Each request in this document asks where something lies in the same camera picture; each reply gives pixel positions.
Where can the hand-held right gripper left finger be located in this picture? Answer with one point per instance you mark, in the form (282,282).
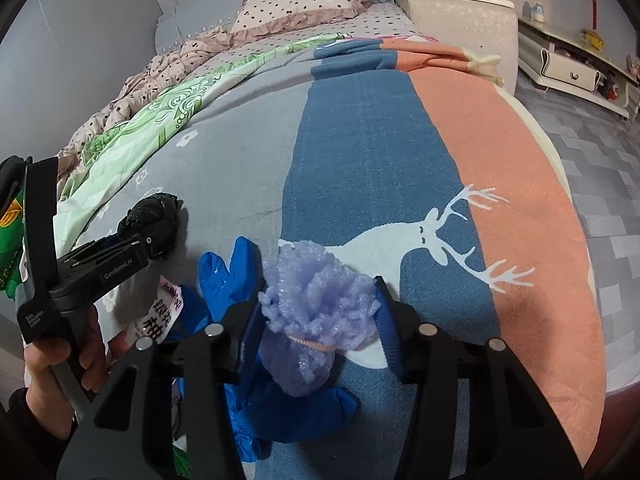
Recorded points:
(247,340)

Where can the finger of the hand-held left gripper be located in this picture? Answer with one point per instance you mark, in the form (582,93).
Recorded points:
(152,245)

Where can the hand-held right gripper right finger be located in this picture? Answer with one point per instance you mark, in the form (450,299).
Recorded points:
(391,340)

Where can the black plastic bag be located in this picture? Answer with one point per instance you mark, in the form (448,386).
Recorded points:
(150,210)

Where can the blue rubber glove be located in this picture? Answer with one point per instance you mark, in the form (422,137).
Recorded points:
(225,275)
(295,420)

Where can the person's left forearm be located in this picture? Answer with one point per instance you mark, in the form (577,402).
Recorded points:
(25,440)

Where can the person's left hand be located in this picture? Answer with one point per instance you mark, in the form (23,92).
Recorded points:
(45,385)

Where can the green snack packet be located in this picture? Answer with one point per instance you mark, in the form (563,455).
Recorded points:
(10,245)

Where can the pink white snack packet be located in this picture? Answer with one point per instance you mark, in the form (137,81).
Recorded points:
(165,310)

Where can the green floral quilt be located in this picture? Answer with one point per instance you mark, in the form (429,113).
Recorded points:
(165,110)

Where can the pink dotted quilt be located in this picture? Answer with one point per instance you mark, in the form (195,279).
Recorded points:
(195,50)

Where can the striped deer printed blanket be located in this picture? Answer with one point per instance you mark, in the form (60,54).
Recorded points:
(350,135)

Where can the pink dotted pillow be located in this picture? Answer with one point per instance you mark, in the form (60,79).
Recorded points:
(300,2)

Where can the dotted bed sheet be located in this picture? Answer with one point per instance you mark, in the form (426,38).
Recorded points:
(380,20)

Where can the cream nightstand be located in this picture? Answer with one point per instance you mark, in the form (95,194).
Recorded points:
(460,25)

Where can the cream low cabinet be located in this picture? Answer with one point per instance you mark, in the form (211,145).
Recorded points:
(565,67)

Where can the pale blue white ornament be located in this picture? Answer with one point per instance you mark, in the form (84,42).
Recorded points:
(539,12)

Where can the pink ornament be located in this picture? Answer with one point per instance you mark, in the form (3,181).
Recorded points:
(634,66)

